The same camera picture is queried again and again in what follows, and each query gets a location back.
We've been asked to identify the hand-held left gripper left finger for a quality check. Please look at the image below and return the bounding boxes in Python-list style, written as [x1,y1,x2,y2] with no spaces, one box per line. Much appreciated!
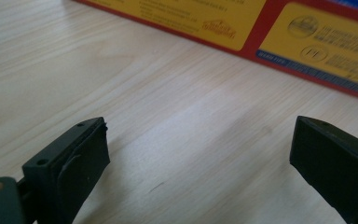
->
[21,117,111,224]

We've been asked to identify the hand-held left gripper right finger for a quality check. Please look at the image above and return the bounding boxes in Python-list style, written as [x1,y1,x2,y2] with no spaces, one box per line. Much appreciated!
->
[289,115,358,224]

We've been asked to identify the red and yellow cardboard box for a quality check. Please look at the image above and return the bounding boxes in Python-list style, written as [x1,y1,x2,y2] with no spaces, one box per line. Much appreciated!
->
[71,0,358,105]

